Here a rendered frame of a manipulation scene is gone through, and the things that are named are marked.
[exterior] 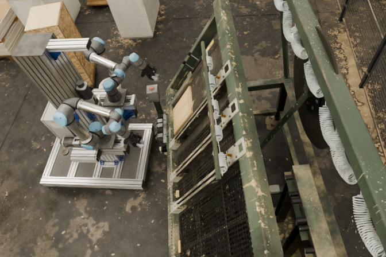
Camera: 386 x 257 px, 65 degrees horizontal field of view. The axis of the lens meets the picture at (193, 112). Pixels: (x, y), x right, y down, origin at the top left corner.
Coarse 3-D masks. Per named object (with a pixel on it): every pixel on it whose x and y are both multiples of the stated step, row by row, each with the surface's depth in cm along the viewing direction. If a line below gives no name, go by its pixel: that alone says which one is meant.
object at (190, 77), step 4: (212, 40) 257; (216, 40) 256; (212, 44) 255; (216, 44) 255; (212, 48) 258; (208, 52) 262; (200, 64) 273; (196, 68) 277; (200, 68) 278; (196, 72) 282; (188, 76) 291; (192, 76) 286; (188, 80) 290; (184, 84) 297; (188, 84) 295; (180, 88) 305; (184, 88) 300; (180, 92) 305; (176, 96) 311; (180, 96) 310; (172, 100) 321; (176, 100) 315; (172, 104) 321
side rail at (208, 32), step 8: (208, 24) 269; (208, 32) 274; (216, 32) 275; (200, 40) 282; (208, 40) 282; (192, 48) 293; (200, 48) 290; (184, 64) 306; (192, 64) 307; (184, 72) 316; (176, 80) 326; (184, 80) 327; (176, 88) 337
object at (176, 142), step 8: (208, 72) 203; (224, 72) 209; (216, 80) 218; (224, 80) 213; (216, 88) 226; (224, 88) 220; (216, 96) 228; (200, 104) 244; (200, 112) 244; (192, 120) 253; (200, 120) 253; (184, 128) 265; (192, 128) 263; (176, 136) 279; (184, 136) 272; (176, 144) 283
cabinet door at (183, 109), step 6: (186, 90) 295; (186, 96) 293; (180, 102) 303; (186, 102) 290; (174, 108) 317; (180, 108) 300; (186, 108) 286; (192, 108) 276; (174, 114) 313; (180, 114) 297; (186, 114) 283; (174, 120) 309; (180, 120) 293; (186, 120) 284; (174, 126) 306; (180, 126) 291; (174, 132) 303
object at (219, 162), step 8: (208, 56) 219; (208, 64) 222; (208, 80) 197; (208, 88) 193; (208, 96) 189; (208, 104) 187; (216, 104) 195; (216, 112) 198; (216, 128) 183; (216, 136) 186; (216, 144) 170; (216, 152) 167; (216, 160) 164; (224, 160) 173; (216, 168) 162; (224, 168) 170; (216, 176) 160
